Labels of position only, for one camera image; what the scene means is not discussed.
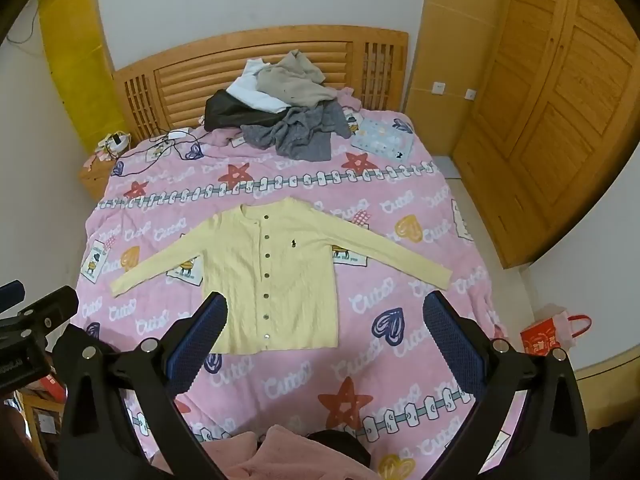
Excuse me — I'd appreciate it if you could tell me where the red box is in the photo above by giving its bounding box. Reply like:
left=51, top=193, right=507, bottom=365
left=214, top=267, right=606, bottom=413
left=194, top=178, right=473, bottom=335
left=30, top=367, right=66, bottom=401

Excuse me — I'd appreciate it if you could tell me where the wooden slatted headboard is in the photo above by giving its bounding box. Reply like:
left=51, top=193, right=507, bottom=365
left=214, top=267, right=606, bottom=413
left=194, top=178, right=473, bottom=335
left=112, top=25, right=410, bottom=143

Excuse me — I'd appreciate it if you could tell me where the yellow knit cardigan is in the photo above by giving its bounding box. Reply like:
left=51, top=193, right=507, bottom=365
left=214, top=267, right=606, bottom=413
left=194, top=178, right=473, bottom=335
left=110, top=197, right=453, bottom=356

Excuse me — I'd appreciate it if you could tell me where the wooden shelf unit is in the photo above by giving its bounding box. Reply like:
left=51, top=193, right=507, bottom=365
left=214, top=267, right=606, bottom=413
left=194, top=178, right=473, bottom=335
left=17, top=390, right=68, bottom=453

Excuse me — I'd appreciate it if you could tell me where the black garment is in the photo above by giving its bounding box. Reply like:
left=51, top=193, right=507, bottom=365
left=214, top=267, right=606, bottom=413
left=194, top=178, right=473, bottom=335
left=204, top=89, right=288, bottom=133

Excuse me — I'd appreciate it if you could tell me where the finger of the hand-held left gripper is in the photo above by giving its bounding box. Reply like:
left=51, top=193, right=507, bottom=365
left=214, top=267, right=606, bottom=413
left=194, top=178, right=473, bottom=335
left=17, top=286, right=80, bottom=333
left=0, top=281, right=26, bottom=313

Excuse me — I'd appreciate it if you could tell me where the dark cloth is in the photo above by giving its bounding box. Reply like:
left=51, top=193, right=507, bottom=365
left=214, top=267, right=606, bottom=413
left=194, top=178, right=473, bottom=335
left=307, top=429, right=372, bottom=468

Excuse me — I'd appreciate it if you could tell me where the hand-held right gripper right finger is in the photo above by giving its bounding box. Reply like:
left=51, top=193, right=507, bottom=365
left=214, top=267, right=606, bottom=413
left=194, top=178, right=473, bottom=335
left=422, top=290, right=591, bottom=480

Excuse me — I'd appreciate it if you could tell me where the red paper bag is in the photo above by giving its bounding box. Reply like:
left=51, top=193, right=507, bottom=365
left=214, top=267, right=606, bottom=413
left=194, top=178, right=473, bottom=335
left=520, top=312, right=593, bottom=368

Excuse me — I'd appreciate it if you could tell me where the thin wall cable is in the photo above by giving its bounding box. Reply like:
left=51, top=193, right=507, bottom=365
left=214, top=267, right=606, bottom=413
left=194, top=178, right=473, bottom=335
left=7, top=17, right=37, bottom=47

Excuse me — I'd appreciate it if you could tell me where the wooden nightstand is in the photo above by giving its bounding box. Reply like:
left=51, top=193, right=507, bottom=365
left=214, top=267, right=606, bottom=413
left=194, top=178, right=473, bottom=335
left=78, top=155, right=121, bottom=201

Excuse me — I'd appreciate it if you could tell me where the pink fleece garment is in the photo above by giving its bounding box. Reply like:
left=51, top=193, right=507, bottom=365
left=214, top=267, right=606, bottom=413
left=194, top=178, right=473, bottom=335
left=150, top=425, right=381, bottom=480

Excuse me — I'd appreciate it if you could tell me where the grey knit garment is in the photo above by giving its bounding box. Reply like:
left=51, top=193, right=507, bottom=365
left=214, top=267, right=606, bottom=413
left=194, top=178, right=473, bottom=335
left=240, top=102, right=352, bottom=162

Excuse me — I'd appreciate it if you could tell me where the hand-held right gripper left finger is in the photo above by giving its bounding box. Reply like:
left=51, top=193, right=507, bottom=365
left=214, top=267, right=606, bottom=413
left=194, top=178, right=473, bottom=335
left=52, top=292, right=229, bottom=480

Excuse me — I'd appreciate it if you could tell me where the light blue printed cushion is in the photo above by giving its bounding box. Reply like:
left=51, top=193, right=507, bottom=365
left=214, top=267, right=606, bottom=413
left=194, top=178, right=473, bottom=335
left=350, top=117, right=415, bottom=163

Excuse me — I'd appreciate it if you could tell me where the wooden wardrobe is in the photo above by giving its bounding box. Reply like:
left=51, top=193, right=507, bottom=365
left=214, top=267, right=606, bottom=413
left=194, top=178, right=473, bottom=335
left=405, top=0, right=640, bottom=271

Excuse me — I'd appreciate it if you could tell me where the black cable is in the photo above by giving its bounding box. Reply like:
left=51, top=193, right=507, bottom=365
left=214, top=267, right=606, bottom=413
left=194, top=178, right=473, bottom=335
left=120, top=130, right=206, bottom=178

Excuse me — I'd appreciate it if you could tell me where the white garment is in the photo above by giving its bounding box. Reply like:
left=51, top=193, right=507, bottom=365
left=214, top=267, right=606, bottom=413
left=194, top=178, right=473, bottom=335
left=226, top=58, right=291, bottom=114

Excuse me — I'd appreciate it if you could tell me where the white round device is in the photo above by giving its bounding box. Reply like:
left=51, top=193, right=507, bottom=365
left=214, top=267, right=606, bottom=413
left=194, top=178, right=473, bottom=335
left=97, top=132, right=132, bottom=158

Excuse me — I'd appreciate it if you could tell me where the beige garment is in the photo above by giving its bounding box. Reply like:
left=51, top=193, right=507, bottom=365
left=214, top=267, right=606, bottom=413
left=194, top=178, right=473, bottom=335
left=256, top=50, right=342, bottom=109

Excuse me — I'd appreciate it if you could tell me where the pink printed blanket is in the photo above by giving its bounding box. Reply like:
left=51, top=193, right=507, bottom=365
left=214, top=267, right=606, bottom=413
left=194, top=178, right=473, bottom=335
left=80, top=85, right=511, bottom=480

